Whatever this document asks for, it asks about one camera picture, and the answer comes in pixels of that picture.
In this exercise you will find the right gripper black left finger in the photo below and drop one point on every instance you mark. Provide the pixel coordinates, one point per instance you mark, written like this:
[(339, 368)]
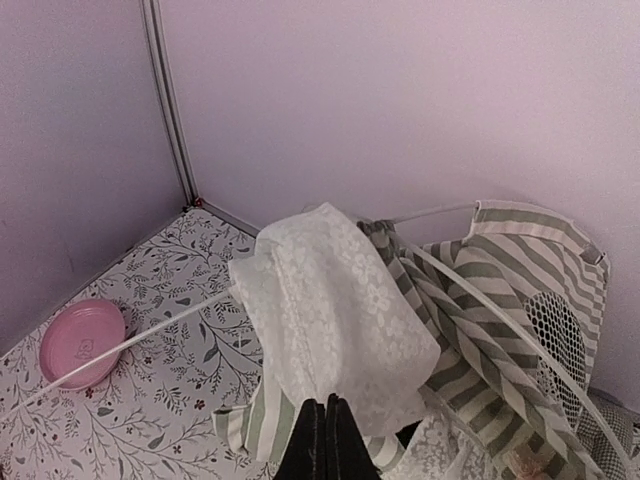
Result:
[(305, 455)]

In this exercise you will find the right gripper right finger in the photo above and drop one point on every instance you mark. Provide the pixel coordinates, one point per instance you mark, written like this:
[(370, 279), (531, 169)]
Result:
[(346, 456)]

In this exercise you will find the striped pet tent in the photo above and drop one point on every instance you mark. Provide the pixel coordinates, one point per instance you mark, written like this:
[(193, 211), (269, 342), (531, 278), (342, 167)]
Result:
[(463, 359)]

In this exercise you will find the pink plate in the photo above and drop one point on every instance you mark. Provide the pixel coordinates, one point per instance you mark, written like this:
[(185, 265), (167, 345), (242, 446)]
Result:
[(78, 334)]

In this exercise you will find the left aluminium frame post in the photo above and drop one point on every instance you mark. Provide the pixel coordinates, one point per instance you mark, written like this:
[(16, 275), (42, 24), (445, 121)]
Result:
[(164, 85)]

